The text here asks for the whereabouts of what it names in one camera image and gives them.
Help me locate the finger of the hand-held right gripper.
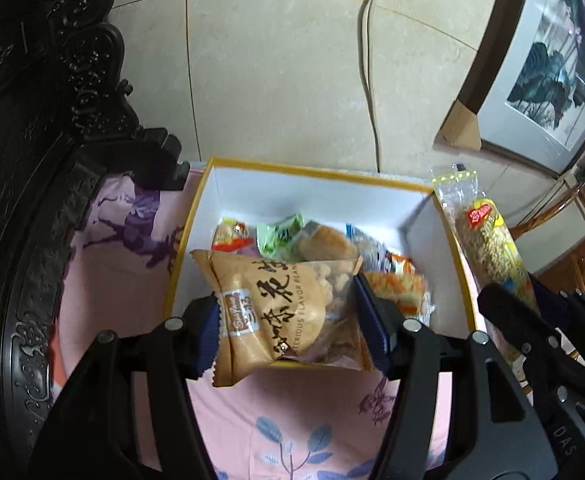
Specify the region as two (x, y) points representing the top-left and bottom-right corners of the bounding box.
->
(531, 276), (585, 356)
(477, 282), (585, 391)

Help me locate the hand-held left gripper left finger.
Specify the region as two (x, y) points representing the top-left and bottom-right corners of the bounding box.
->
(27, 296), (222, 480)

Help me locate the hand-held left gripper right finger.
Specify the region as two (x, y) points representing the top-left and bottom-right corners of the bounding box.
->
(355, 274), (558, 480)

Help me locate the orange cracker packet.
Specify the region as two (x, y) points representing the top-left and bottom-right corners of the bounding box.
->
(363, 270), (431, 318)

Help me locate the tan peanut packet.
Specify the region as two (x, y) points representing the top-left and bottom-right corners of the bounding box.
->
(191, 249), (373, 387)

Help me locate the long grain bar packet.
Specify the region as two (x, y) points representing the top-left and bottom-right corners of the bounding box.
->
(431, 162), (543, 361)

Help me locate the bread packet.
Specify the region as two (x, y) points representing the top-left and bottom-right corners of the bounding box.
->
(295, 220), (358, 262)

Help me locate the small yellow red packet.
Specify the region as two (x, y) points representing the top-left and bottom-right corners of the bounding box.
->
(211, 217), (253, 252)

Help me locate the green candy packet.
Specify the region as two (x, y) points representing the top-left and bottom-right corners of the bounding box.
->
(256, 214), (306, 261)

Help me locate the yellow cardboard box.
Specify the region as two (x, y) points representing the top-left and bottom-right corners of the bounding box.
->
(165, 157), (488, 371)

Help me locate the wooden armchair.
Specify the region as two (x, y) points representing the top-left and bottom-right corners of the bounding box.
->
(507, 172), (585, 291)

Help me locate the pink printed tablecloth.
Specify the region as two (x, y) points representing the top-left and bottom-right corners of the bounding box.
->
(47, 160), (478, 480)

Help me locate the cardboard corner protector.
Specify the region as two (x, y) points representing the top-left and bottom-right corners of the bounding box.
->
(433, 100), (482, 152)

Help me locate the framed lotus painting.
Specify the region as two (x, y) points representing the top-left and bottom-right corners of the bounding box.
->
(460, 0), (585, 178)

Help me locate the dark carved wooden furniture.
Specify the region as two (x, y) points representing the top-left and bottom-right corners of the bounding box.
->
(0, 0), (190, 480)

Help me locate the grey power cable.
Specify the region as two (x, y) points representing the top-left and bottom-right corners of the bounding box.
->
(357, 0), (398, 173)

